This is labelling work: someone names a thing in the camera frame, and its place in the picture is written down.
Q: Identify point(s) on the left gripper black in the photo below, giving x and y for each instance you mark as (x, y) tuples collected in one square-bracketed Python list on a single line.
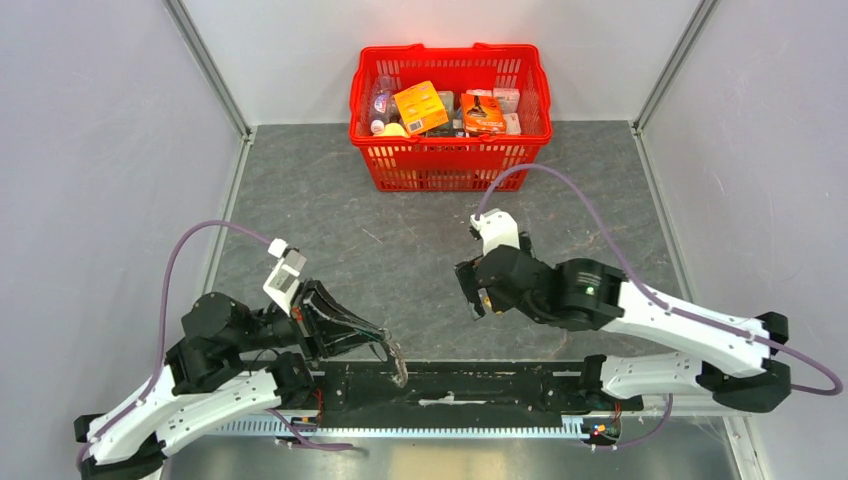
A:
[(336, 320)]

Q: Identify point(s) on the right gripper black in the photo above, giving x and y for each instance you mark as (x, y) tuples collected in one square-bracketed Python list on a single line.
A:
[(465, 272)]

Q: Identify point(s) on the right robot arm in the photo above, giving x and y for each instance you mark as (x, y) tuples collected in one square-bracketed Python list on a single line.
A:
[(730, 358)]

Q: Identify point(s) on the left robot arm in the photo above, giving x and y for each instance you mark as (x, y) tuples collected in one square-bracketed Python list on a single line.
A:
[(231, 361)]

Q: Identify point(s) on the red shopping basket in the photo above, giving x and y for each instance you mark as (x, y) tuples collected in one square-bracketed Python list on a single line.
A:
[(450, 163)]

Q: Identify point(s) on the orange black package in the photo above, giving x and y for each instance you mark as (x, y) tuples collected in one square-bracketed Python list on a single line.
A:
[(482, 115)]

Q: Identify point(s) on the yellow round item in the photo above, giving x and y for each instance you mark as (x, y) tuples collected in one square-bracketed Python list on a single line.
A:
[(394, 130)]

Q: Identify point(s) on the orange box left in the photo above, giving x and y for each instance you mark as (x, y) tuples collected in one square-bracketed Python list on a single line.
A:
[(421, 108)]

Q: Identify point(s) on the white pink box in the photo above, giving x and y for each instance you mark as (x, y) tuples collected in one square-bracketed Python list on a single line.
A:
[(508, 99)]

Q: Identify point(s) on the clear plastic bottle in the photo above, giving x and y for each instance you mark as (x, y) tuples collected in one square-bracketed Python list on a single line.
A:
[(382, 108)]

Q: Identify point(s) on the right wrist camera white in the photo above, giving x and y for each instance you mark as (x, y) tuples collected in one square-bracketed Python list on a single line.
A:
[(495, 228)]

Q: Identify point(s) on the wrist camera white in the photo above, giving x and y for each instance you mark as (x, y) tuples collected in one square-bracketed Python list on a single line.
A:
[(495, 228), (283, 282)]

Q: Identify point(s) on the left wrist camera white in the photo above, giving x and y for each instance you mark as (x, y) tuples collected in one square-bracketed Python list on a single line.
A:
[(283, 282)]

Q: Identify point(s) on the black base frame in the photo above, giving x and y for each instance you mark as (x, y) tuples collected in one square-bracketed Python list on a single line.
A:
[(451, 394)]

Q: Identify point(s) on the white slotted cable duct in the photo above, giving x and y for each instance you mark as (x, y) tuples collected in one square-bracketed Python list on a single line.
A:
[(570, 428)]

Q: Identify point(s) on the left aluminium corner post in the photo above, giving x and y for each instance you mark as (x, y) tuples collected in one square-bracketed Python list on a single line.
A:
[(203, 58)]

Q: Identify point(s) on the aluminium corner post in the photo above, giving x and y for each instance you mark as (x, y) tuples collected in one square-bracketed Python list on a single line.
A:
[(203, 58), (679, 54)]

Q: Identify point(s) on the right aluminium corner post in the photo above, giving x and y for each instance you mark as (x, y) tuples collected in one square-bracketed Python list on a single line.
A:
[(679, 54)]

